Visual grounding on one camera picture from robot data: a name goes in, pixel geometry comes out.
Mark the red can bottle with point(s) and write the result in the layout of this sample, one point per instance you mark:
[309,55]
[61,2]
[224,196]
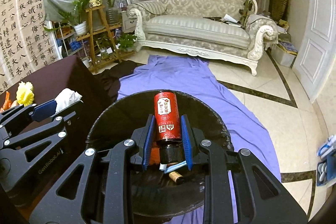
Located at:
[168,129]

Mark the gold ornament on stand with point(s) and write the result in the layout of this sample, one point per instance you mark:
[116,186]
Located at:
[95,3]

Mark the white ornate sofa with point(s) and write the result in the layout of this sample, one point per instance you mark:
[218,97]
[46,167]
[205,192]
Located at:
[183,29]

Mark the blue basket on shelf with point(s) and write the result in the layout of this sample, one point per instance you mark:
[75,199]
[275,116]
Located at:
[75,45]

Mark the purple cloth on floor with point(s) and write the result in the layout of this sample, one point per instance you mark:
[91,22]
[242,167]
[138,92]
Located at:
[193,76]

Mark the white tissue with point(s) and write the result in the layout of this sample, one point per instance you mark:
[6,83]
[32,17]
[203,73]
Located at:
[66,98]

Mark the dark brown tablecloth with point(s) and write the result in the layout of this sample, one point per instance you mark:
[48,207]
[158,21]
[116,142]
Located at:
[98,92]

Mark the toy rifle on sofa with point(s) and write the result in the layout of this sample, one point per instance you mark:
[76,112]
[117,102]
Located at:
[248,5]

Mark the blue white shoes rack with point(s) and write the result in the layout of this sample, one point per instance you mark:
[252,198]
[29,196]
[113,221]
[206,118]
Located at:
[326,167]

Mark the dark framed picture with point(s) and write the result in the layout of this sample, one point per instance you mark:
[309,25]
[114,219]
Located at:
[277,9]

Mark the papers on sofa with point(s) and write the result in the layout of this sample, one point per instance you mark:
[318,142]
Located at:
[225,19]

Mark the potted plant white pot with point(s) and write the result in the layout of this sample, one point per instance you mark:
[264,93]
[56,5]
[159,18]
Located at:
[75,16]

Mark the striped cushion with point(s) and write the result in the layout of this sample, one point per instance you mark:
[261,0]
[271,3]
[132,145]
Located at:
[154,7]

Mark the black trash bin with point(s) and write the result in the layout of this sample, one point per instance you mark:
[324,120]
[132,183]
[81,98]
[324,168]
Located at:
[153,193]

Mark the grey storage box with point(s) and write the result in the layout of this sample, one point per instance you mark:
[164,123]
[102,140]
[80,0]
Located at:
[284,53]

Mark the yellow foam fruit net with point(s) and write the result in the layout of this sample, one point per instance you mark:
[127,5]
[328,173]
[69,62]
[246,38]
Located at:
[25,94]

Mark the orange wrapper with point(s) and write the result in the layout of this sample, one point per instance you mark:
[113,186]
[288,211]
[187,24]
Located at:
[7,104]

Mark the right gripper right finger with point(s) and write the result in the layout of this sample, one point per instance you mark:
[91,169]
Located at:
[239,188]

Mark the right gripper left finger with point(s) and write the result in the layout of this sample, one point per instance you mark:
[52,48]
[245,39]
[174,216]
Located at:
[65,201]

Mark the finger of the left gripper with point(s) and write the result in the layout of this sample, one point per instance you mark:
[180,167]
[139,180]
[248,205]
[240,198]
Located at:
[40,130]
[16,119]

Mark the wooden plant stand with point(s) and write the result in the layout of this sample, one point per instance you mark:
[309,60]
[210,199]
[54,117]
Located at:
[102,43]

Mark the small floor potted plant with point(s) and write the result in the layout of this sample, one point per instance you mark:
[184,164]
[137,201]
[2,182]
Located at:
[126,42]

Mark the metal shelf rack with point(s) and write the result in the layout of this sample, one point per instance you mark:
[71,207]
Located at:
[64,34]

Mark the calligraphy scroll wall hanging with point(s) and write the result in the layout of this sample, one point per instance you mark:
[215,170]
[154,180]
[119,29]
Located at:
[25,44]

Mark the white panel door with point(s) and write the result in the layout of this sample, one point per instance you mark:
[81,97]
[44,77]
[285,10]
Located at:
[316,54]

